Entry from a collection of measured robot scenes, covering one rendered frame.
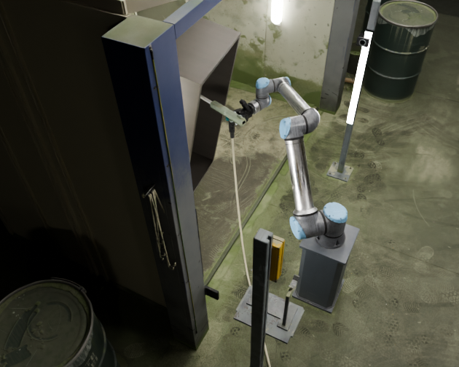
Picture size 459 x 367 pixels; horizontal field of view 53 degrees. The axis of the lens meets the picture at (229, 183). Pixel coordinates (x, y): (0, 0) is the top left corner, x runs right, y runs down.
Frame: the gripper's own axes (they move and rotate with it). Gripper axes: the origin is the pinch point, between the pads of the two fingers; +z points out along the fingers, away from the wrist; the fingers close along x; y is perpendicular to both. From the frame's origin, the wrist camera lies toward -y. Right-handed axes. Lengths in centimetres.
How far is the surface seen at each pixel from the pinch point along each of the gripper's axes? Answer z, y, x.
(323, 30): -172, 17, 52
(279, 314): 68, 35, -107
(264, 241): 88, -49, -110
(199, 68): 28, -52, -5
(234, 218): -5, 108, 2
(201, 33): 4, -55, 20
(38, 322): 163, 30, -25
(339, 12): -175, -3, 40
